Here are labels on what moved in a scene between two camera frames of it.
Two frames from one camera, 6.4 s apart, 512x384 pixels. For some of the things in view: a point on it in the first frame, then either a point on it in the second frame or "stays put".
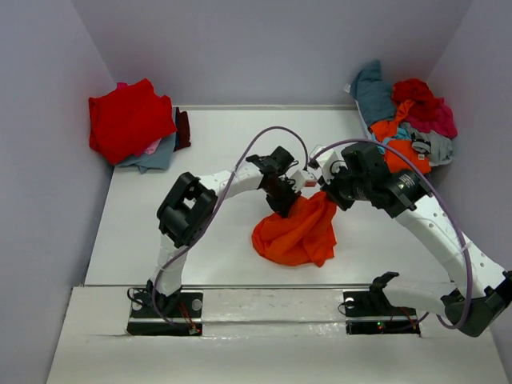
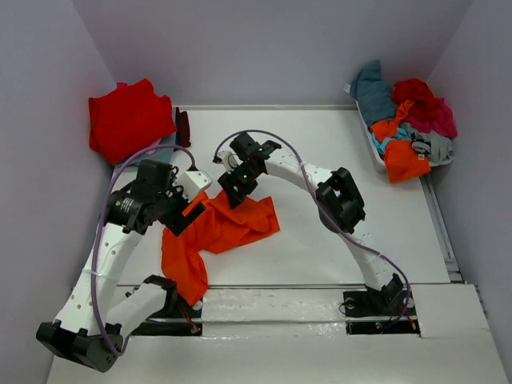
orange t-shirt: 306,234 to 218,228
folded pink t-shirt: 153,146 stays put
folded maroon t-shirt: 183,130 stays put
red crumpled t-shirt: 418,90 stays put
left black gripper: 282,206 to 179,223
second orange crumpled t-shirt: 402,155 stays put
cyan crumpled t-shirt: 385,141 stays put
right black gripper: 331,192 to 234,198
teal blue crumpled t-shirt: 375,97 stays put
